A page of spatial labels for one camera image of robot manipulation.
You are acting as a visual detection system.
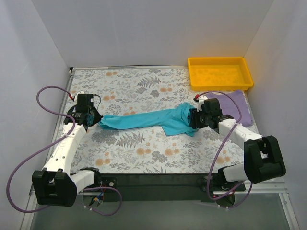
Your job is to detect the yellow plastic tray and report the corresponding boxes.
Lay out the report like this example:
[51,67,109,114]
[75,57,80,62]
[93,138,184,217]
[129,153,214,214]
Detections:
[188,57,254,91]

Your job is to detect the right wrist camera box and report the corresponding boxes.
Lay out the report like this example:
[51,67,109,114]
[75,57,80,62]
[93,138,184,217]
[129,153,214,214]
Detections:
[194,95,208,112]

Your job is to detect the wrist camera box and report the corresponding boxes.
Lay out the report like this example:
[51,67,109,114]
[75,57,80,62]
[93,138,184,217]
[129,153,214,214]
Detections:
[69,91,85,103]
[194,95,208,112]

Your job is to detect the folded purple t shirt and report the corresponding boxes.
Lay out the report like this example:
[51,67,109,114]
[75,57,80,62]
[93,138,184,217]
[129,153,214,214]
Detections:
[206,90,254,127]

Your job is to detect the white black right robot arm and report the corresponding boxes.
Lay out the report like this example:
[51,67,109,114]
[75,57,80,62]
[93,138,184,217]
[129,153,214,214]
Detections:
[190,96,286,191]

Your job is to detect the teal t shirt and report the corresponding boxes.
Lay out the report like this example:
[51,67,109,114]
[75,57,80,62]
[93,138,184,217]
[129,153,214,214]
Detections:
[99,103,199,137]

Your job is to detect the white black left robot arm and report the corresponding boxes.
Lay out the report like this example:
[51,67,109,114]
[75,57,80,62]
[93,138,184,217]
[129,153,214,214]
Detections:
[32,91,102,207]

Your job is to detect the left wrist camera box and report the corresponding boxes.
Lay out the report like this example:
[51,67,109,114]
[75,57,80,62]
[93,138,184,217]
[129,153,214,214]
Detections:
[69,91,85,103]

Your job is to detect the aluminium table frame rail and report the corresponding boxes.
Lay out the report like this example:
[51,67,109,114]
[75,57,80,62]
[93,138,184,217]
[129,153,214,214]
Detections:
[21,67,298,230]

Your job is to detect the floral patterned table mat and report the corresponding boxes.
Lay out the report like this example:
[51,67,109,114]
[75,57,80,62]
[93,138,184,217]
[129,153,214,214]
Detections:
[70,68,243,173]

